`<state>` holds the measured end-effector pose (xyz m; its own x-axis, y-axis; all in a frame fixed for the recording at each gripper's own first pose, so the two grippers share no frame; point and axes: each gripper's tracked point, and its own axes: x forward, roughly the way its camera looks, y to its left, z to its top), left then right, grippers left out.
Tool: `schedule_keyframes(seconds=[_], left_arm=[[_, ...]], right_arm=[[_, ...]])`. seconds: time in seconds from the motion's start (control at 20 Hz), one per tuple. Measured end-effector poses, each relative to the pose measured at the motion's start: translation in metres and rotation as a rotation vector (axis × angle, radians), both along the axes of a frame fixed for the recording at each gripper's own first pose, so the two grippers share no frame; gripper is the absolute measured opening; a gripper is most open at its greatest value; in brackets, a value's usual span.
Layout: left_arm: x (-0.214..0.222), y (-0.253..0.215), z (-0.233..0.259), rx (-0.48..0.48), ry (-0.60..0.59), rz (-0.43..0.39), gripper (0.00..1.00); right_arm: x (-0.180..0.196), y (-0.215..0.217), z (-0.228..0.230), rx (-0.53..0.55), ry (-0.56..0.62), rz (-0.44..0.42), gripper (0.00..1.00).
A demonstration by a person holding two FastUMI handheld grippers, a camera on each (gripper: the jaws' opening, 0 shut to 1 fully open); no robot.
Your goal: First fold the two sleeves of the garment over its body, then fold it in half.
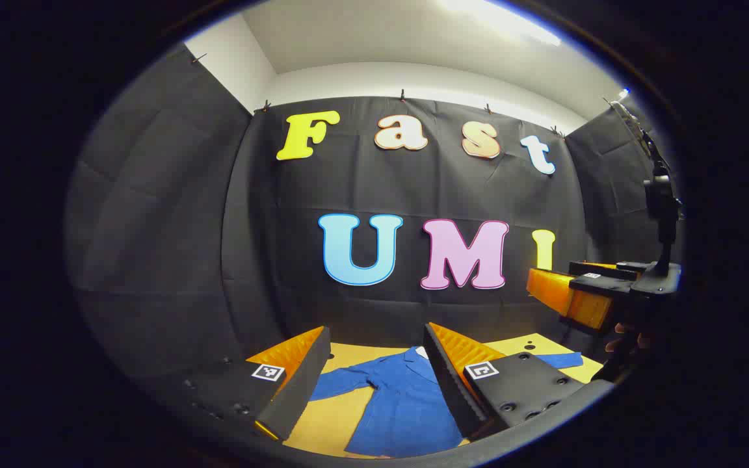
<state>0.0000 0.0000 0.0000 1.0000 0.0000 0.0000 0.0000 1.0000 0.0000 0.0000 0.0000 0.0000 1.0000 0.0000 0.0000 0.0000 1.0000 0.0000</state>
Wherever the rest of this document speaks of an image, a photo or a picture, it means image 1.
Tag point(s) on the black backdrop cloth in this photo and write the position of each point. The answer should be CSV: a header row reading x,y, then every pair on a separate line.
x,y
218,227

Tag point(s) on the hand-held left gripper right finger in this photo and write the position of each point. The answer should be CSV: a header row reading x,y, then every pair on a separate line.
x,y
449,383

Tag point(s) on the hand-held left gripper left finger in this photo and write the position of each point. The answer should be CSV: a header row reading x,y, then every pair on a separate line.
x,y
300,383

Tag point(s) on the blue jacket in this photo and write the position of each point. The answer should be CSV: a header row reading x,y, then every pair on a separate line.
x,y
400,403

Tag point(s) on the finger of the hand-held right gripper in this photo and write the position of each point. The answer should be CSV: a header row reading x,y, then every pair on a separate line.
x,y
608,266
582,305

